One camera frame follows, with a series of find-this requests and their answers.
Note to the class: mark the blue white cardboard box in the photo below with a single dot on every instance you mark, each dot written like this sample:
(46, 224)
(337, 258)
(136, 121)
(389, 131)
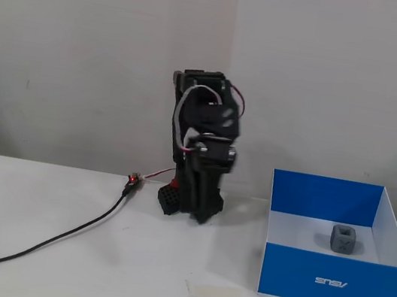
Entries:
(329, 277)

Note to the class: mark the small controller board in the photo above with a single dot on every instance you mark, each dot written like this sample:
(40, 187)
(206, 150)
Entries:
(134, 179)

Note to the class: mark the clear tape piece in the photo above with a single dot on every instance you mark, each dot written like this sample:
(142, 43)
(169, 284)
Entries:
(214, 292)

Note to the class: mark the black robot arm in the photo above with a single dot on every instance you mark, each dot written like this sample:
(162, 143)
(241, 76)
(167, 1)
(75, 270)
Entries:
(204, 115)

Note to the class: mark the gray block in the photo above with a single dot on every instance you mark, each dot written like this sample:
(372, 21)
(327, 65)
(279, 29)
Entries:
(342, 239)

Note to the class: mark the red table clamp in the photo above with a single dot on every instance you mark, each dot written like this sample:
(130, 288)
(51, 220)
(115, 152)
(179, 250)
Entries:
(174, 182)

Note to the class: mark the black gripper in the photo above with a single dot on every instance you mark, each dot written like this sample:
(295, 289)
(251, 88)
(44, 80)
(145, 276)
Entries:
(205, 180)

